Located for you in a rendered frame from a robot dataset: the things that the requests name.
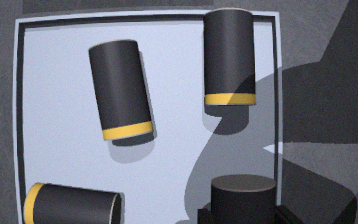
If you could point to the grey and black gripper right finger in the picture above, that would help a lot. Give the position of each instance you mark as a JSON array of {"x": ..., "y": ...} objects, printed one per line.
[{"x": 284, "y": 216}]

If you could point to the black cylinder with yellow band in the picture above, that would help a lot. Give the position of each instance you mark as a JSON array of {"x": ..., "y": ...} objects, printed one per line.
[
  {"x": 120, "y": 89},
  {"x": 243, "y": 199},
  {"x": 54, "y": 204},
  {"x": 229, "y": 57}
]

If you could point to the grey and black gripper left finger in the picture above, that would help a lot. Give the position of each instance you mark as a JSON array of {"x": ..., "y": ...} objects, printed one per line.
[{"x": 205, "y": 217}]

